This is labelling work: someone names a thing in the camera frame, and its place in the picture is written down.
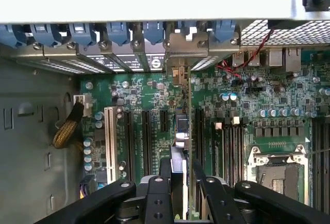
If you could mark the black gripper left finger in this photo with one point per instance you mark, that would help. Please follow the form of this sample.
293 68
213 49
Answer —
158 200

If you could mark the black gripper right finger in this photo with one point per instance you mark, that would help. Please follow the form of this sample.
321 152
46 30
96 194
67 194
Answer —
219 203

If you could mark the black ram slot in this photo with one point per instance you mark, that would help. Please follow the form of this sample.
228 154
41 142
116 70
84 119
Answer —
227 154
240 154
234 154
317 162
326 162
218 151

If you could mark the long black expansion slot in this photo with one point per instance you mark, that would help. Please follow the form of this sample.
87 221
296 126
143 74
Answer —
129 144
199 133
146 144

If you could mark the silver cpu socket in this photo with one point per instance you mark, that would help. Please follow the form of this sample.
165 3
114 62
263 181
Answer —
278 172

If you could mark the white pci expansion slot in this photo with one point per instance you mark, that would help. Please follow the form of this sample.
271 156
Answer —
110 144

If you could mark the short black expansion slot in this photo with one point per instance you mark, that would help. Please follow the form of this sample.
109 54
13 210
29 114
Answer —
163 120

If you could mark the green motherboard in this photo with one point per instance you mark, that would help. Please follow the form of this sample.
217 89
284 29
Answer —
273 100

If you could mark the white power connector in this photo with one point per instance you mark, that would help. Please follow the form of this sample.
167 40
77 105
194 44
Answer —
86 104

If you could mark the perforated metal slot cover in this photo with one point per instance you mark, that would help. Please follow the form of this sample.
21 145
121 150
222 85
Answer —
59 66
95 62
121 62
206 62
143 61

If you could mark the silver usb port block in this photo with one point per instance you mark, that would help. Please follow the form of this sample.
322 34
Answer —
246 57

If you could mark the grey metal pc case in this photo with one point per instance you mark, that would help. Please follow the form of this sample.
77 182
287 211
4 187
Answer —
31 120

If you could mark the silver ethernet port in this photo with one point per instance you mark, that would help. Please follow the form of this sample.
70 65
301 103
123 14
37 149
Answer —
293 58
275 56

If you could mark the blue slot retention clip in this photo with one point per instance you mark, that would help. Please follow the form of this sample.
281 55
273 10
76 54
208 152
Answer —
46 34
118 33
11 35
82 33
154 31
224 29

